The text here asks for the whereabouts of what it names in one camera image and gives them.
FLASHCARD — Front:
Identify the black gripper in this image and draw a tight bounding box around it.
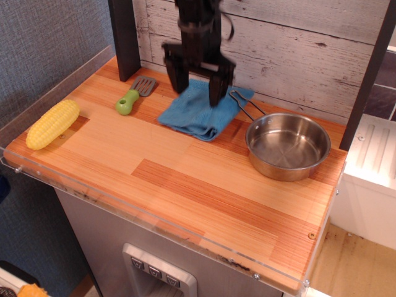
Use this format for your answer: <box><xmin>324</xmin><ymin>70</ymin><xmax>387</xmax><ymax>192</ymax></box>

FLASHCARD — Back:
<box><xmin>162</xmin><ymin>23</ymin><xmax>236</xmax><ymax>107</ymax></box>

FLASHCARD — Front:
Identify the blue towel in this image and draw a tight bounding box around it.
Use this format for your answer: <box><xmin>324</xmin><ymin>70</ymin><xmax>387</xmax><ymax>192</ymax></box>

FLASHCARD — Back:
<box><xmin>158</xmin><ymin>79</ymin><xmax>241</xmax><ymax>142</ymax></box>

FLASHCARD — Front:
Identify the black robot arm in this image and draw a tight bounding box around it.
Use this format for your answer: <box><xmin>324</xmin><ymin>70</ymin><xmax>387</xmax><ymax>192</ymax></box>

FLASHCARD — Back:
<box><xmin>162</xmin><ymin>1</ymin><xmax>236</xmax><ymax>107</ymax></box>

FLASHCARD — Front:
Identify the yellow toy corn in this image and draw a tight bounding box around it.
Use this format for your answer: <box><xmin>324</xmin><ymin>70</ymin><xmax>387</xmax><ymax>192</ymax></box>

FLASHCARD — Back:
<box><xmin>25</xmin><ymin>100</ymin><xmax>80</xmax><ymax>150</ymax></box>

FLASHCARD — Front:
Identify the grey toy fridge cabinet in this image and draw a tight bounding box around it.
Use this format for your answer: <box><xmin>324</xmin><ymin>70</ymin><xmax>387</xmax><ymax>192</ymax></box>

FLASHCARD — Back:
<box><xmin>56</xmin><ymin>190</ymin><xmax>282</xmax><ymax>296</ymax></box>

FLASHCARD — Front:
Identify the silver dispenser panel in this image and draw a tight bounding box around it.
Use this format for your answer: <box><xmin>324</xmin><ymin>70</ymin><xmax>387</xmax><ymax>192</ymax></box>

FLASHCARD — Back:
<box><xmin>123</xmin><ymin>243</ymin><xmax>198</xmax><ymax>296</ymax></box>

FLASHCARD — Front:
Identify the white toy sink unit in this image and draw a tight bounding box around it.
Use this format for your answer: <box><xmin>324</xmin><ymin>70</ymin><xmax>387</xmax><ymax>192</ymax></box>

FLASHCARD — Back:
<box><xmin>329</xmin><ymin>46</ymin><xmax>396</xmax><ymax>251</ymax></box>

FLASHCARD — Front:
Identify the orange toy on floor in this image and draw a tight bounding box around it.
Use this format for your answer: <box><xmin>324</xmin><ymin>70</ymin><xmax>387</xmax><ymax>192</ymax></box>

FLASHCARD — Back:
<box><xmin>1</xmin><ymin>284</ymin><xmax>49</xmax><ymax>297</ymax></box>

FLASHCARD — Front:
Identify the green handled grey spatula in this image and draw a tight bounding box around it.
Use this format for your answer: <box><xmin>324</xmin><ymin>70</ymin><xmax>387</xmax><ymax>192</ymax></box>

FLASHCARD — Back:
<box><xmin>115</xmin><ymin>75</ymin><xmax>157</xmax><ymax>116</ymax></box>

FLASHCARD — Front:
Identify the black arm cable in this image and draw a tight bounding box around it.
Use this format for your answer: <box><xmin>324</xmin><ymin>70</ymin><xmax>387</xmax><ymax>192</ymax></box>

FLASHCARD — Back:
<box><xmin>220</xmin><ymin>9</ymin><xmax>235</xmax><ymax>41</ymax></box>

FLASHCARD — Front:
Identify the dark left post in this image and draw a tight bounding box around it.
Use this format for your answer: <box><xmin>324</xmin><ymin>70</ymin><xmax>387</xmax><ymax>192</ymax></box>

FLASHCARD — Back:
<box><xmin>108</xmin><ymin>0</ymin><xmax>141</xmax><ymax>82</ymax></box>

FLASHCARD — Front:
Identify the dark post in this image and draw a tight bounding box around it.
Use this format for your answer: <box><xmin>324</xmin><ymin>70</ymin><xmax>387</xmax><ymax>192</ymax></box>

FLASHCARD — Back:
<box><xmin>339</xmin><ymin>0</ymin><xmax>396</xmax><ymax>151</ymax></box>
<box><xmin>108</xmin><ymin>0</ymin><xmax>141</xmax><ymax>82</ymax></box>

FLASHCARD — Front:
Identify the steel pot with handle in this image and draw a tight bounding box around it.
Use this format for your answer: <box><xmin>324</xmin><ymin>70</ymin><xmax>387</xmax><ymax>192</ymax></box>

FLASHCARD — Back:
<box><xmin>229</xmin><ymin>90</ymin><xmax>332</xmax><ymax>183</ymax></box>

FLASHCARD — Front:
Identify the dark right post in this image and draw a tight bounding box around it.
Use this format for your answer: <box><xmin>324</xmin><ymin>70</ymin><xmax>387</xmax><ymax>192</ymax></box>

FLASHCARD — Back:
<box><xmin>339</xmin><ymin>0</ymin><xmax>396</xmax><ymax>151</ymax></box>

